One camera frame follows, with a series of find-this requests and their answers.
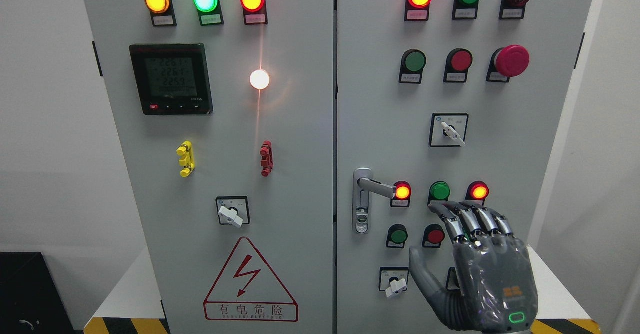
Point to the green push button second row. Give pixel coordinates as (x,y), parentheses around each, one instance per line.
(412,64)

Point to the left grey cabinet door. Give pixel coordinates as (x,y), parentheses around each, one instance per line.
(291,210)

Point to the yellow terminal connector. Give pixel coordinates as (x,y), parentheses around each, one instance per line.
(185,153)

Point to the yellow indicator light top left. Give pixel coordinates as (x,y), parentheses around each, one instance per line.
(162,13)

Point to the red lit indicator lower left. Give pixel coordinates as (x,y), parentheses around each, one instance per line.
(402,195)

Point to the black box lower left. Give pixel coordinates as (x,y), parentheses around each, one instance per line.
(29,300)

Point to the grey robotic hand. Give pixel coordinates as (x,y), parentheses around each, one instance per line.
(498,293)

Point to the red terminal connector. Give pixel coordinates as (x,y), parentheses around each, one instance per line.
(267,158)

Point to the black digital power meter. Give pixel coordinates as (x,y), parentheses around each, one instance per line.
(172,79)

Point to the green indicator lower middle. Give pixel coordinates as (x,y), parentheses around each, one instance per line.
(440,191)

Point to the green indicator light top left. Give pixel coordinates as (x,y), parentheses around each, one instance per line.
(209,12)

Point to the right grey cabinet door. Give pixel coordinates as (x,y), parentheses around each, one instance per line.
(385,125)

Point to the green push button lower left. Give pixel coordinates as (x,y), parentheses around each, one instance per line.
(397,236)

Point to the lower white selector switch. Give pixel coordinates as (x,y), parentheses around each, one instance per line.
(393,280)

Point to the red lit indicator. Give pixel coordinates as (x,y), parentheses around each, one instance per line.
(477,192)
(417,10)
(402,195)

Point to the red indicator light top left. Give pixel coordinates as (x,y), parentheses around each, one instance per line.
(254,12)

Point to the red electric hazard warning sign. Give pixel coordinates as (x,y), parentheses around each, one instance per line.
(248,289)

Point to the red lit indicator lower right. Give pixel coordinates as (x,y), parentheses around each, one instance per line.
(477,192)

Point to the grey cabinet door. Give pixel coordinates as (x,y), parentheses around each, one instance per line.
(385,125)
(291,210)

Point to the silver cabinet door handle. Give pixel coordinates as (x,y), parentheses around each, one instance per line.
(363,186)

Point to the red push button second row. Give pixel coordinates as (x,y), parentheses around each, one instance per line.
(457,65)

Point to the upper right white selector switch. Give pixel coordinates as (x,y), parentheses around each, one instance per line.
(448,129)

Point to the red mushroom emergency stop button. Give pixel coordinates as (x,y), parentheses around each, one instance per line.
(507,62)

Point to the left door white selector switch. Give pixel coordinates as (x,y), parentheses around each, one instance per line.
(233,210)

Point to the red push button lower middle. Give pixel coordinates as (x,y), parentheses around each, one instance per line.
(433,236)

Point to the red lit indicator top right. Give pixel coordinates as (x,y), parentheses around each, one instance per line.
(417,10)

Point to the white glowing indicator light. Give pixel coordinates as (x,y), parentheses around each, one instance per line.
(259,79)

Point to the black rotary knob switch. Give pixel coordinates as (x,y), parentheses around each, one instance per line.
(452,283)

